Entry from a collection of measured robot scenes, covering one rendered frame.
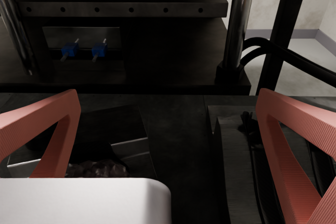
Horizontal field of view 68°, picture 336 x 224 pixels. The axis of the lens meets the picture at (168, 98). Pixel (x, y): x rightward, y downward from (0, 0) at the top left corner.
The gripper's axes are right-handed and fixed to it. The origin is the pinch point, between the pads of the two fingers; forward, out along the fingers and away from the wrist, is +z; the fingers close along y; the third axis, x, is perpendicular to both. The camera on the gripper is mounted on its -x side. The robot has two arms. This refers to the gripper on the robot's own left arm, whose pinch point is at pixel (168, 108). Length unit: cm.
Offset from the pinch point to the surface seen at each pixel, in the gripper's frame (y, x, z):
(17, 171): 27.9, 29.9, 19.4
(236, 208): -11.2, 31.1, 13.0
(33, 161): 25.0, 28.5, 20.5
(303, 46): -160, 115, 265
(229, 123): -12.3, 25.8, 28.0
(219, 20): -29, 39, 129
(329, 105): -49, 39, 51
